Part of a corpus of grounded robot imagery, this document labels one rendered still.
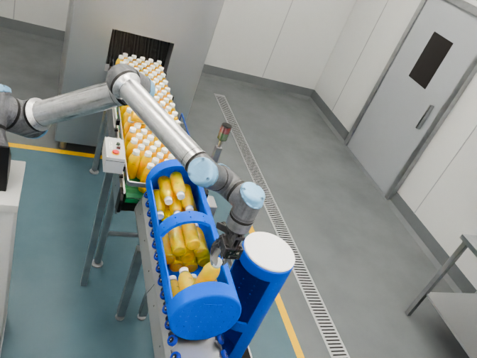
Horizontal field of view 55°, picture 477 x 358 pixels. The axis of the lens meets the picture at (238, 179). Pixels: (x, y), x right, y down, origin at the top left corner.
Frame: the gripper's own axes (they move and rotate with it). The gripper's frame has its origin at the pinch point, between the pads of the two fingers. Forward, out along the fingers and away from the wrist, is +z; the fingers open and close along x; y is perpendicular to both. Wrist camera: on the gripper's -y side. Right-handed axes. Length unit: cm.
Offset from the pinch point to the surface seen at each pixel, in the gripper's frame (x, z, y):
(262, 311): 50, 57, -20
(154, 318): -12.8, 43.5, -6.0
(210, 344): 7.1, 37.3, 11.4
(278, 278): 48, 31, -20
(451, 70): 319, -31, -262
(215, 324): 5.0, 24.7, 10.8
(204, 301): -4.4, 10.5, 10.7
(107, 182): -29, 44, -97
